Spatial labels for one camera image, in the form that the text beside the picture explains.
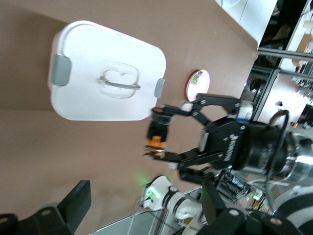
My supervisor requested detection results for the green and white switch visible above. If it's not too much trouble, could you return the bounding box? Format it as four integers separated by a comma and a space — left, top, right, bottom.
191, 72, 204, 86

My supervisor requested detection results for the orange push button switch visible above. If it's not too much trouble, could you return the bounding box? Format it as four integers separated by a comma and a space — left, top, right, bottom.
143, 107, 177, 159

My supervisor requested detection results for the white lidded storage box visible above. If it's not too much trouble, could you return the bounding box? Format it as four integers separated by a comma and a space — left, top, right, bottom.
47, 20, 168, 122

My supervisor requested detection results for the pink round plate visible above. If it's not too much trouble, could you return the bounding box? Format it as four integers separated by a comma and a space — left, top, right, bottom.
185, 70, 211, 102

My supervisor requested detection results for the brown table cover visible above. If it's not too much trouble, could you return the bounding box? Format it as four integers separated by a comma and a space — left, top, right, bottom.
0, 0, 260, 235

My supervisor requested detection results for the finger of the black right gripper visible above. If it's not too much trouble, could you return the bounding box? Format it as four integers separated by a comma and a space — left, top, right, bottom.
151, 93, 242, 127
152, 147, 231, 183

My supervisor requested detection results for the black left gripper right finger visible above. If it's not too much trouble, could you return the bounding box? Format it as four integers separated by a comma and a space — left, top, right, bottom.
197, 182, 303, 235

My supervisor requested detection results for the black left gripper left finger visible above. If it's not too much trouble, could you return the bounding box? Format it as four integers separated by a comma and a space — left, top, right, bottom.
0, 180, 92, 235

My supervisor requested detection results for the white cabinet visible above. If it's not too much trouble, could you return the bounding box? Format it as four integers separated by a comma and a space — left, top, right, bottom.
214, 0, 280, 48

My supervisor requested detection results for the black right arm base cable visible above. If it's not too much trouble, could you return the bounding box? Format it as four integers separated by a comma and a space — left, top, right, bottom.
135, 195, 159, 214

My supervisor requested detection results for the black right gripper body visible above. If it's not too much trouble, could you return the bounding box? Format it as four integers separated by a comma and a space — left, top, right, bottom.
199, 117, 248, 171

